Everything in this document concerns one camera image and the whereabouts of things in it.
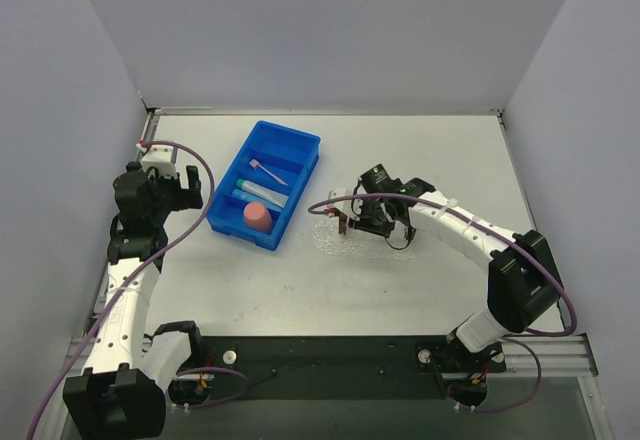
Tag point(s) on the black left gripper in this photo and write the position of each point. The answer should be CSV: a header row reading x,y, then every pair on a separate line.
x,y
176,193

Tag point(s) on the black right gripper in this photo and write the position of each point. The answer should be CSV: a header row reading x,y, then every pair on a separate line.
x,y
364,222

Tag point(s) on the pink plastic cup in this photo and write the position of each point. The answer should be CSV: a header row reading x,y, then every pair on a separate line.
x,y
257,217

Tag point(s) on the clear holder with wooden ends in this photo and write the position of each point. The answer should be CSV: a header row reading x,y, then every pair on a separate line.
x,y
343,223

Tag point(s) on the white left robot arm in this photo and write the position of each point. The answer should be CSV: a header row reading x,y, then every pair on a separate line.
x,y
121,391

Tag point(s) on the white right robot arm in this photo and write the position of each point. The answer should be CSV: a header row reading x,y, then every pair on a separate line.
x,y
522,276

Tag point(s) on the blue toothpaste tube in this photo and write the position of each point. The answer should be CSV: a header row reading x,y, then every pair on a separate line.
x,y
251,198

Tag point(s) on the clear textured oval tray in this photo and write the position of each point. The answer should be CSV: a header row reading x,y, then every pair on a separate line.
x,y
354,243

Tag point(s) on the pink toothbrush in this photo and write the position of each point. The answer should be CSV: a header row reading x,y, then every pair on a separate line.
x,y
255,164

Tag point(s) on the white toothpaste tube green cap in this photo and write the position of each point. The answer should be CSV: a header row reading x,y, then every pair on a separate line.
x,y
264,193

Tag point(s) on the blue plastic divided bin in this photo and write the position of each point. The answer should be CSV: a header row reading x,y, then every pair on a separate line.
x,y
291,154

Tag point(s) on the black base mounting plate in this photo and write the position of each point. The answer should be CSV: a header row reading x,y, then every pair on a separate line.
x,y
336,368

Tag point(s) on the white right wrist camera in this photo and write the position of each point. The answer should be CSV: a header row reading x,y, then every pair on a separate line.
x,y
341,199

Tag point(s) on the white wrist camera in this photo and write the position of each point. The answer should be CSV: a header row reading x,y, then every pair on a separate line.
x,y
341,199
159,157

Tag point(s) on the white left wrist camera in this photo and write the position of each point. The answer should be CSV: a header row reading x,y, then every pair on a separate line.
x,y
159,157

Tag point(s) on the aluminium front rail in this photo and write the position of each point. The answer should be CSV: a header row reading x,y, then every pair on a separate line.
x,y
558,357

